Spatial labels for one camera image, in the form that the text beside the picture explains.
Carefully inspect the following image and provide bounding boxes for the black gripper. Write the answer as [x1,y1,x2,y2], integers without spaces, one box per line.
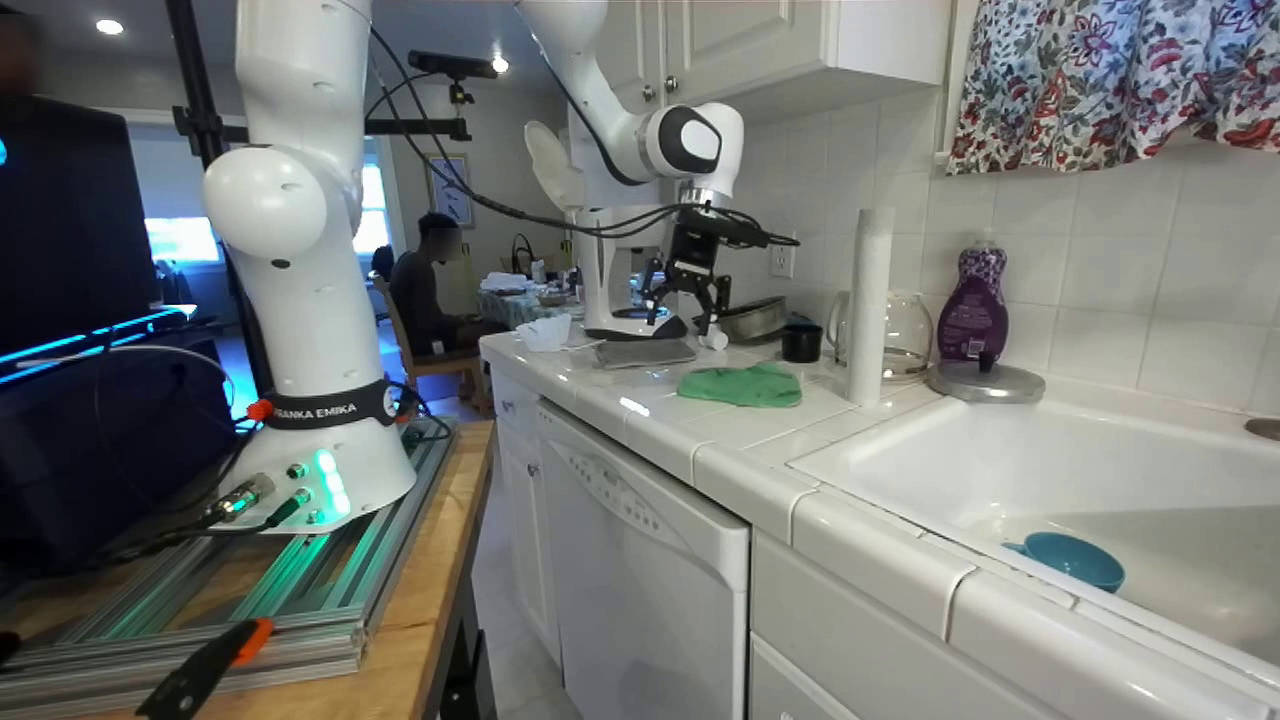
[648,202,796,345]

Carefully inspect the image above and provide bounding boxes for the green and grey rag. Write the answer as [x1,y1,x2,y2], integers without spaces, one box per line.
[675,363,801,408]

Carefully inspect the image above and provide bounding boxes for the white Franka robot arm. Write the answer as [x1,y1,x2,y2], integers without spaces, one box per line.
[206,0,766,537]

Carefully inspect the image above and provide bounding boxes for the dark round pan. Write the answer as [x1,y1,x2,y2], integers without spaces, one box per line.
[719,294,789,345]

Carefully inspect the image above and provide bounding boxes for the black measuring cup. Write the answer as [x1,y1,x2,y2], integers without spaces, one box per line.
[785,318,826,363]

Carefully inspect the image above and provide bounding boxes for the white paper towel roll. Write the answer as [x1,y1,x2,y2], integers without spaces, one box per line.
[850,207,895,413]

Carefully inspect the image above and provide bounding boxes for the glass coffee carafe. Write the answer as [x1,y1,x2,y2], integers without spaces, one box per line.
[884,290,933,376]

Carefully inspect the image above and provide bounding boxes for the white upper cabinet door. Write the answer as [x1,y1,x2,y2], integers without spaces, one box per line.
[598,0,958,117]

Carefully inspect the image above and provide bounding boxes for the white dishwasher front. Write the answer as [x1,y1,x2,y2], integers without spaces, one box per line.
[544,408,749,720]

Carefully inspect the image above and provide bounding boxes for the seated person in background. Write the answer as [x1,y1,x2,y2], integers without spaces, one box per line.
[389,211,482,356]

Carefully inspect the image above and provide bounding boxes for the purple soap bottle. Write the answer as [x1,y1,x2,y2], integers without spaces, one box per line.
[936,247,1007,370]

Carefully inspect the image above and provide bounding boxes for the white lower cabinets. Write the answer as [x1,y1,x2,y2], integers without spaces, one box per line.
[488,345,1280,720]

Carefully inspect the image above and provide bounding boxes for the floral window curtain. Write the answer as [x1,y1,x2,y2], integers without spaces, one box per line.
[946,0,1280,175]

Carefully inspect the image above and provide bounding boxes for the teal bowl in sink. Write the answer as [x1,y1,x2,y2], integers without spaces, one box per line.
[1018,532,1124,591]

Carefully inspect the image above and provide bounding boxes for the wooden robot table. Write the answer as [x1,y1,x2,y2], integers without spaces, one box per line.
[45,422,495,720]

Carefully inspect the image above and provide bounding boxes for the white kitchen sink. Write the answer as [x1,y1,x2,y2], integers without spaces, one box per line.
[796,398,1280,661]

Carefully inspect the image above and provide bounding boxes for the black computer monitor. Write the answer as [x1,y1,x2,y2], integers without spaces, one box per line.
[0,97,234,574]

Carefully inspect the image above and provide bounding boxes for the person behind monitor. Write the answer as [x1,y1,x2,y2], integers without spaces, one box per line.
[0,2,45,97]

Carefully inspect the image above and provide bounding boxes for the black camera on stand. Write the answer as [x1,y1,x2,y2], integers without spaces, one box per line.
[410,51,500,105]

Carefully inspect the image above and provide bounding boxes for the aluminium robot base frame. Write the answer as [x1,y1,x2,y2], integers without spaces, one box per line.
[0,433,452,720]

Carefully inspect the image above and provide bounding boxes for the black orange handled tool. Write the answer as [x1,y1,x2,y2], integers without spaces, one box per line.
[135,615,275,720]

